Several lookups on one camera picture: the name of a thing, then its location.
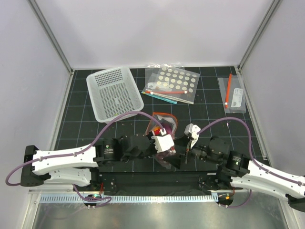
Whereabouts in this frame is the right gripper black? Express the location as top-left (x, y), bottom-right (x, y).
top-left (163, 133), bottom-right (220, 170)

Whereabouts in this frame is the purple eggplant toy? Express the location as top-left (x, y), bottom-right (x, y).
top-left (162, 123), bottom-right (173, 135)

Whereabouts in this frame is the orange zipper clear bag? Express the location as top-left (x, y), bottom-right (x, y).
top-left (144, 112), bottom-right (178, 170)

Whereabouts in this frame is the white perforated plastic basket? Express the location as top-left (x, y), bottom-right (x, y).
top-left (86, 67), bottom-right (144, 124)

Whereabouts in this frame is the red yellow apple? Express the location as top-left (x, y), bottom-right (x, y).
top-left (153, 127), bottom-right (163, 136)

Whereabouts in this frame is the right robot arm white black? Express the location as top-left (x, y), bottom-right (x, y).
top-left (164, 136), bottom-right (305, 212)

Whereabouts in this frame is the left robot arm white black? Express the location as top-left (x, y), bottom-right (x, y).
top-left (20, 135), bottom-right (158, 191)

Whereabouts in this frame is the blue zipper clear bag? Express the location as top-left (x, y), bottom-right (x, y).
top-left (141, 91), bottom-right (177, 104)

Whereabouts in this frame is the polka dot zip bag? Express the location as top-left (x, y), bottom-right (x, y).
top-left (143, 63), bottom-right (200, 104)

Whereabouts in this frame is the right orange zipper bag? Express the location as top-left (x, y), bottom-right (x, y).
top-left (218, 74), bottom-right (246, 114)

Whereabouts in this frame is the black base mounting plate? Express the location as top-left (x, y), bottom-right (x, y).
top-left (77, 171), bottom-right (233, 197)

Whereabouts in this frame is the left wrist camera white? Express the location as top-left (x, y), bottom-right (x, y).
top-left (152, 134), bottom-right (174, 153)

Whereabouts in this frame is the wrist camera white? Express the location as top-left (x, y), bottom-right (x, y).
top-left (152, 134), bottom-right (174, 153)
top-left (184, 124), bottom-right (201, 149)

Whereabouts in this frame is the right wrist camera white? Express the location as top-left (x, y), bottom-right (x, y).
top-left (184, 124), bottom-right (201, 149)

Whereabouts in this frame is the perforated metal cable rail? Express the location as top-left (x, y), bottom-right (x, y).
top-left (39, 193), bottom-right (218, 203)

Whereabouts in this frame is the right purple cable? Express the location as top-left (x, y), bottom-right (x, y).
top-left (197, 116), bottom-right (305, 209)

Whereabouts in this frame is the left aluminium frame post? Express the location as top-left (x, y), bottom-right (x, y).
top-left (27, 0), bottom-right (73, 73)

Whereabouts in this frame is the aluminium frame post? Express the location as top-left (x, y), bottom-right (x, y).
top-left (237, 0), bottom-right (282, 71)
top-left (27, 0), bottom-right (73, 73)

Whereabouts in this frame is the right aluminium frame post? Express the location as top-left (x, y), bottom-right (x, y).
top-left (237, 0), bottom-right (282, 71)

